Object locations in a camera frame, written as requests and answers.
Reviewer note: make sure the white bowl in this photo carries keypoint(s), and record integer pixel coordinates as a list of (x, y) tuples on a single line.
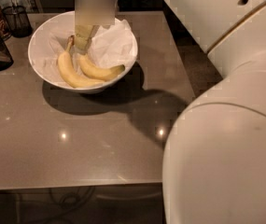
[(112, 45)]

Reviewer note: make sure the white paper napkin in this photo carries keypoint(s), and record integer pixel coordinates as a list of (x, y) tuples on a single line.
[(60, 59)]

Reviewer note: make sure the black mesh pen cup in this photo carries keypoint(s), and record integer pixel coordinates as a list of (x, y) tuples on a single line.
[(17, 20)]

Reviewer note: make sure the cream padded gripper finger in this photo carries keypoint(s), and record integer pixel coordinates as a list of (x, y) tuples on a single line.
[(83, 36)]

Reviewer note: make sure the yellow banana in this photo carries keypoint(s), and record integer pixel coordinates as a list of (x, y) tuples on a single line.
[(68, 72), (91, 70)]

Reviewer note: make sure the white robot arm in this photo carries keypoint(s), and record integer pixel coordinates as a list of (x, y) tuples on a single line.
[(214, 162)]

